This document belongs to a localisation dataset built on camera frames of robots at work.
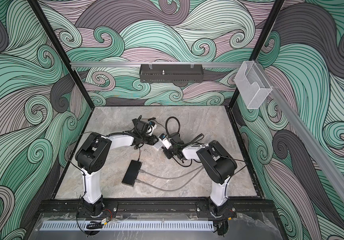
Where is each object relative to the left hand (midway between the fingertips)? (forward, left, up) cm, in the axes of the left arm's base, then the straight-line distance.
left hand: (158, 140), depth 98 cm
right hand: (-5, -5, -1) cm, 7 cm away
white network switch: (-4, 0, +1) cm, 4 cm away
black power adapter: (+21, +5, -2) cm, 21 cm away
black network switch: (-22, +14, -1) cm, 26 cm away
